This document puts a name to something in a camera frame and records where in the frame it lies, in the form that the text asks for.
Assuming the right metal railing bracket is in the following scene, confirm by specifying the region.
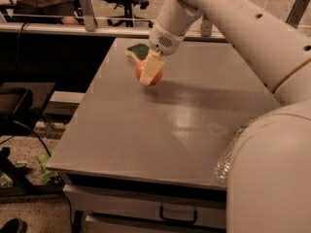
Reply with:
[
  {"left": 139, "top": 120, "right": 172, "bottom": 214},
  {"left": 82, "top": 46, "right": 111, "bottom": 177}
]
[{"left": 286, "top": 0, "right": 311, "bottom": 28}]

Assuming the seated person in background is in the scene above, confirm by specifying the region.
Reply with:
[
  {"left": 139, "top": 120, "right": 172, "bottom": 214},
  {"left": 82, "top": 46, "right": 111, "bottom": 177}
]
[{"left": 12, "top": 0, "right": 79, "bottom": 25}]

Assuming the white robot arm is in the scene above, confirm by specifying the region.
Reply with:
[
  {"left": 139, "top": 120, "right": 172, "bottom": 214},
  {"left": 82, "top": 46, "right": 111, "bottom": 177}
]
[{"left": 139, "top": 0, "right": 311, "bottom": 233}]

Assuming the metal railing bracket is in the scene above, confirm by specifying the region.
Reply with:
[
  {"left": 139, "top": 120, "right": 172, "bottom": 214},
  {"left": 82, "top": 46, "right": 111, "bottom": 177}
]
[
  {"left": 79, "top": 0, "right": 97, "bottom": 32},
  {"left": 200, "top": 15, "right": 213, "bottom": 37},
  {"left": 286, "top": 0, "right": 311, "bottom": 28}
]

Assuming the left metal railing bracket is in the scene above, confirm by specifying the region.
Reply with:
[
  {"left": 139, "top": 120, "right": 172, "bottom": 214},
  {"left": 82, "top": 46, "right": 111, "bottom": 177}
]
[{"left": 79, "top": 0, "right": 97, "bottom": 32}]

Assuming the middle metal railing bracket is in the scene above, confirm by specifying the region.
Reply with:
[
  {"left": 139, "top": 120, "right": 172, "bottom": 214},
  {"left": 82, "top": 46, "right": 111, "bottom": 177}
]
[{"left": 200, "top": 15, "right": 213, "bottom": 37}]

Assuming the green snack bag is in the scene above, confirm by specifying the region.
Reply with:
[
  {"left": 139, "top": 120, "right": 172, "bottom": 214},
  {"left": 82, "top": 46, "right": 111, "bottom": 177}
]
[{"left": 36, "top": 152, "right": 60, "bottom": 184}]

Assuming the green and yellow sponge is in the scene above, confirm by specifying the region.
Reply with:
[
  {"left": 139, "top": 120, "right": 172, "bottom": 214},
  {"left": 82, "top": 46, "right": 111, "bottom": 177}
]
[{"left": 125, "top": 44, "right": 149, "bottom": 63}]

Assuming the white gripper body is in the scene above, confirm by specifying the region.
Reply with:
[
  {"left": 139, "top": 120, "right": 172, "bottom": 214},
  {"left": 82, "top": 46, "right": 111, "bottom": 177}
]
[{"left": 149, "top": 21, "right": 186, "bottom": 56}]

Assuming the black side table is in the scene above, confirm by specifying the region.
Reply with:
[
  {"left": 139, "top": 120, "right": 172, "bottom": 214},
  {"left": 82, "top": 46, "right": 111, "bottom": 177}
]
[{"left": 0, "top": 83, "right": 55, "bottom": 136}]

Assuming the clear plastic water bottle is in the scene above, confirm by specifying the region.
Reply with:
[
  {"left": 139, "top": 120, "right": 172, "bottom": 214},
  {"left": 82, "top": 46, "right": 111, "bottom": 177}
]
[{"left": 215, "top": 121, "right": 253, "bottom": 187}]

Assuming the black cable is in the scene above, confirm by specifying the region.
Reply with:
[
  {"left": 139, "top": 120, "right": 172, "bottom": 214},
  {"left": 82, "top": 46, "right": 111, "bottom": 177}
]
[{"left": 0, "top": 119, "right": 74, "bottom": 228}]

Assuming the black shoe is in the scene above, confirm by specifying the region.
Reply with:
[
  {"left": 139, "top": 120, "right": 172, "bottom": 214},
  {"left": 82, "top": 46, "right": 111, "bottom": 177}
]
[{"left": 0, "top": 218, "right": 24, "bottom": 233}]

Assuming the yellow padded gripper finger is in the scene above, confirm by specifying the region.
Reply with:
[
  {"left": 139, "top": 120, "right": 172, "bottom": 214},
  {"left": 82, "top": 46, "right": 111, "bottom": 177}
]
[{"left": 139, "top": 50, "right": 164, "bottom": 85}]

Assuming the metal railing bar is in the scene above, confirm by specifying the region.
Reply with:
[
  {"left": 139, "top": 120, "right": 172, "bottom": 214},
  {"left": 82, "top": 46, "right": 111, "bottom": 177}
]
[{"left": 0, "top": 22, "right": 227, "bottom": 43}]

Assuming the grey drawer with black handle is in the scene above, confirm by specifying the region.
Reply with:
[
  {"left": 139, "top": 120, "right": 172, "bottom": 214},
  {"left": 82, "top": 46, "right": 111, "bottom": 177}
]
[{"left": 64, "top": 184, "right": 226, "bottom": 233}]

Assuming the red apple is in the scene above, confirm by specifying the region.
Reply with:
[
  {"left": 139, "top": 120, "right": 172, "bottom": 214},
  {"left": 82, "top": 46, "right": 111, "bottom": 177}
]
[{"left": 135, "top": 60, "right": 162, "bottom": 86}]

